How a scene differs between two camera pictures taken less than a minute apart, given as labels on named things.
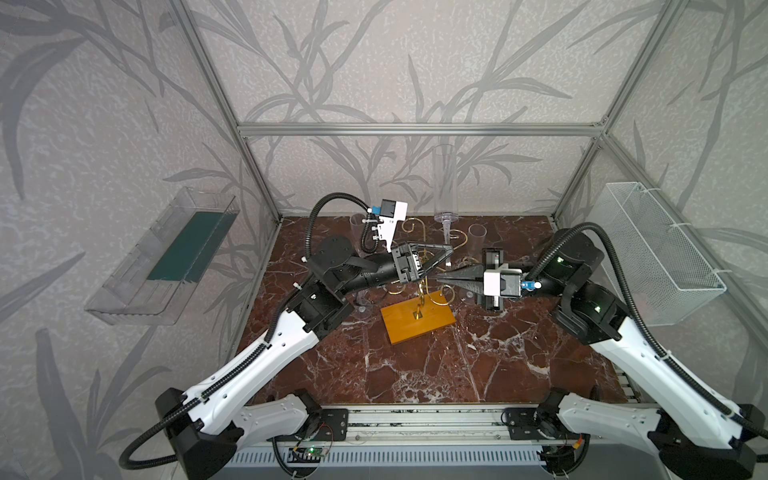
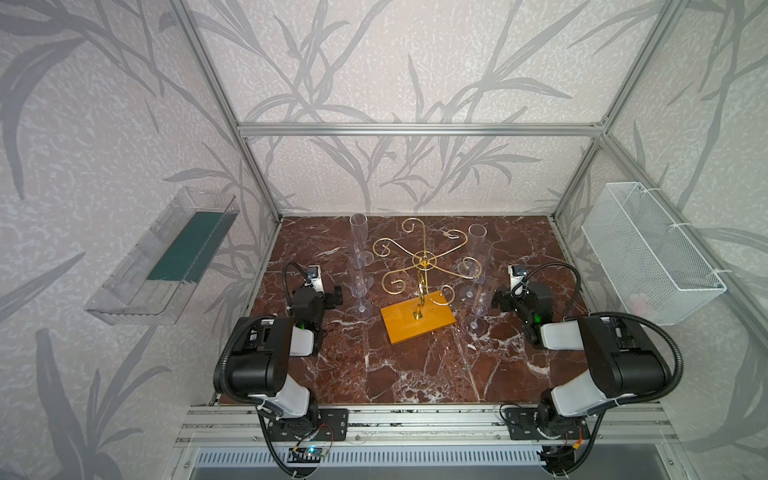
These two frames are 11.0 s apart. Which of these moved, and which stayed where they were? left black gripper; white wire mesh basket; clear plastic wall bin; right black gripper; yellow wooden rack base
Moved: right black gripper; left black gripper
Stayed: clear plastic wall bin; white wire mesh basket; yellow wooden rack base
